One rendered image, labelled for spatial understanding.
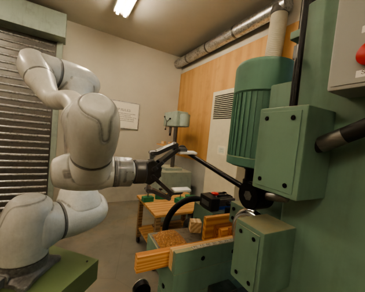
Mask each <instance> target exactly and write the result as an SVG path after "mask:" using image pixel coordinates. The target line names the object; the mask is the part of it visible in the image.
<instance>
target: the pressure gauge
mask: <svg viewBox="0 0 365 292"><path fill-rule="evenodd" d="M150 291H151V288H150V286H149V283H148V280H147V279H139V280H138V281H136V282H135V284H134V285H133V287H132V292H150Z"/></svg>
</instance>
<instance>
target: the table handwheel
mask: <svg viewBox="0 0 365 292"><path fill-rule="evenodd" d="M197 201H200V196H188V197H186V198H183V199H181V200H179V201H178V202H177V203H176V204H174V205H173V206H172V208H171V209H170V210H169V211H168V213H167V214H166V217H165V219H164V222H163V226H162V230H163V231H165V230H168V229H169V224H170V221H171V218H172V217H173V215H174V214H175V212H176V211H177V210H178V209H179V208H180V207H181V206H183V205H185V204H187V203H190V202H197ZM193 215H194V211H193V213H192V216H191V218H193ZM189 219H190V218H187V219H186V220H185V221H184V223H183V227H182V228H187V227H188V223H189ZM180 229H181V228H180Z"/></svg>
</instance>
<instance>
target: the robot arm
mask: <svg viewBox="0 0 365 292"><path fill-rule="evenodd" d="M16 66H17V69H18V72H19V74H20V76H21V78H22V79H23V81H24V82H25V83H26V85H27V86H28V87H29V88H30V89H31V90H32V91H33V92H34V93H35V94H36V95H37V97H38V98H39V99H40V100H41V102H43V104H44V105H46V106H47V107H48V108H50V109H53V110H63V111H62V113H61V115H60V121H61V124H62V127H63V132H64V155H60V156H58V157H56V158H54V159H53V160H52V162H51V164H50V180H51V183H52V185H53V186H54V187H56V188H60V189H61V190H59V194H58V197H57V200H56V202H53V201H52V199H51V198H50V197H48V196H47V195H44V194H40V193H28V194H22V195H19V196H16V197H14V198H13V199H12V200H11V201H9V202H8V203H7V204H6V206H5V207H4V209H3V210H2V213H1V215H0V289H1V288H3V289H11V290H15V291H17V292H26V291H27V290H29V289H30V287H31V286H32V284H33V283H34V282H35V281H36V280H38V279H39V278H40V277H41V276H42V275H43V274H44V273H45V272H46V271H47V270H48V269H50V268H51V267H52V266H53V265H54V264H56V263H57V262H59V261H60V260H61V255H59V254H49V247H51V246H52V245H54V244H55V243H57V242H58V241H59V240H62V239H65V238H70V237H72V236H75V235H78V234H80V233H83V232H86V231H88V230H90V229H92V228H94V227H95V226H96V225H98V224H99V223H101V222H102V220H103V219H105V217H106V215H107V213H108V203H107V200H106V198H105V197H104V196H103V195H102V194H100V193H99V192H98V190H101V189H105V188H109V187H129V186H131V185H132V184H145V183H146V184H147V185H146V187H145V188H144V189H145V191H146V192H147V193H152V194H155V195H158V196H160V197H161V198H164V199H166V200H171V197H172V196H173V195H180V194H181V193H182V192H191V189H190V188H188V187H174V188H170V189H169V188H168V187H167V186H165V185H164V183H163V182H161V180H159V179H160V177H161V171H162V167H161V166H162V165H164V163H165V162H166V161H168V160H169V159H170V158H171V157H173V156H174V155H175V154H176V153H178V154H186V155H197V152H195V151H188V149H186V148H180V147H178V143H176V142H172V143H170V144H168V145H165V146H163V147H161V148H158V149H156V150H150V151H149V152H148V153H149V159H148V160H133V159H132V158H128V157H117V156H116V157H113V155H114V153H115V151H116V148H117V145H118V140H119V133H120V127H121V122H120V116H119V112H118V109H117V107H116V105H115V103H114V102H113V101H112V100H111V99H110V98H108V97H107V96H105V95H103V94H99V90H100V81H99V79H98V77H97V76H96V75H95V74H94V73H92V72H91V71H89V70H88V69H86V68H85V67H82V66H80V65H77V64H75V63H72V62H70V61H67V60H62V59H59V58H57V57H53V56H50V55H48V54H45V53H41V52H40V51H38V50H36V49H32V48H24V49H21V51H19V54H18V56H17V60H16ZM169 150H170V151H169ZM166 151H169V152H168V153H166V154H165V155H163V156H162V157H161V158H159V159H157V160H156V161H155V160H154V157H156V156H157V155H160V154H162V153H164V152H166ZM154 182H156V183H158V184H159V185H160V186H161V187H162V188H163V189H164V190H165V191H166V192H167V194H165V193H163V192H161V191H159V190H157V189H155V188H153V187H152V186H151V184H152V183H154Z"/></svg>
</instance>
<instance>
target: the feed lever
mask: <svg viewBox="0 0 365 292"><path fill-rule="evenodd" d="M179 147H180V148H186V146H184V145H180V146H179ZM188 156H190V157H191V158H193V159H194V160H196V161H198V162H199V163H201V164H202V165H204V166H206V167H207V168H208V169H210V170H212V171H213V172H215V173H217V174H218V175H219V176H221V177H223V178H224V179H226V180H227V181H229V182H231V183H232V184H233V185H235V186H237V187H238V188H239V199H240V202H241V204H242V205H243V206H244V207H245V208H246V209H248V210H257V209H266V208H269V207H271V206H272V204H273V202H274V201H275V202H283V203H287V202H289V200H290V199H288V198H285V197H282V196H280V195H277V194H273V193H271V192H268V191H265V190H263V189H260V188H257V187H254V186H253V182H252V181H246V182H244V183H241V182H240V181H238V180H236V179H234V178H233V177H231V176H229V175H227V174H226V173H224V172H223V171H221V170H219V169H218V168H216V167H214V166H213V165H211V164H209V163H207V162H206V161H204V160H203V159H201V158H199V157H197V156H196V155H188Z"/></svg>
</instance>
